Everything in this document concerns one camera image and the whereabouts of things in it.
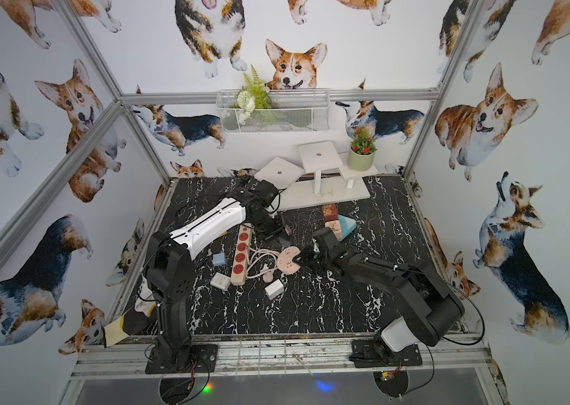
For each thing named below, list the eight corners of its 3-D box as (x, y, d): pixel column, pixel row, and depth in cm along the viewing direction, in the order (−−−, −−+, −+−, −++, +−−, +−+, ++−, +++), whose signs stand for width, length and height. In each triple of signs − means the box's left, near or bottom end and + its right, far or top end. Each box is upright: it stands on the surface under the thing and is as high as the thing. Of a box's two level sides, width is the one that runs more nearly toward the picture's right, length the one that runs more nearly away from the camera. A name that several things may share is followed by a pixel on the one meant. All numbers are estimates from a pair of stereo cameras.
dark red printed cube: (322, 227, 106) (324, 214, 99) (322, 217, 109) (323, 203, 102) (336, 227, 106) (338, 214, 99) (335, 217, 109) (337, 203, 102)
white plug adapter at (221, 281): (211, 285, 90) (209, 282, 88) (217, 274, 93) (215, 271, 91) (226, 290, 89) (225, 287, 87) (232, 279, 91) (230, 276, 90)
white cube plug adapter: (270, 300, 86) (268, 296, 83) (265, 292, 88) (263, 287, 84) (284, 291, 88) (284, 286, 85) (279, 282, 90) (278, 278, 87)
